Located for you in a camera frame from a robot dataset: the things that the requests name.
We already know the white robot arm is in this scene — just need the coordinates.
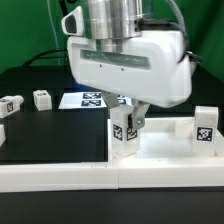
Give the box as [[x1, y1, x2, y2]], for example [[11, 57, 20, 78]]
[[61, 0, 201, 129]]

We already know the black cable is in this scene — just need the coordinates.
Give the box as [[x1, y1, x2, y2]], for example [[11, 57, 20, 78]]
[[21, 0, 73, 68]]

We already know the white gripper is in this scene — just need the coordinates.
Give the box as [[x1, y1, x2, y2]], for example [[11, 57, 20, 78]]
[[67, 31, 192, 129]]

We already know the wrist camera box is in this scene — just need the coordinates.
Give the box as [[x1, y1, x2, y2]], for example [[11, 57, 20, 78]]
[[61, 6, 85, 36]]

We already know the white square tabletop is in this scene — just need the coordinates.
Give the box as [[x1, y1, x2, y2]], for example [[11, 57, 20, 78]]
[[108, 117, 219, 159]]

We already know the white front fence bar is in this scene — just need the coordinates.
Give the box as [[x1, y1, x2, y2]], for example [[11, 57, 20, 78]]
[[0, 158, 224, 192]]

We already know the paper sheet with markers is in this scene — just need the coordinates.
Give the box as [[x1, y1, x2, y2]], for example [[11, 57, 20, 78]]
[[58, 91, 133, 110]]

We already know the white left fence piece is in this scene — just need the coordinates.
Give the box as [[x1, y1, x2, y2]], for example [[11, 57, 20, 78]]
[[0, 124, 6, 147]]

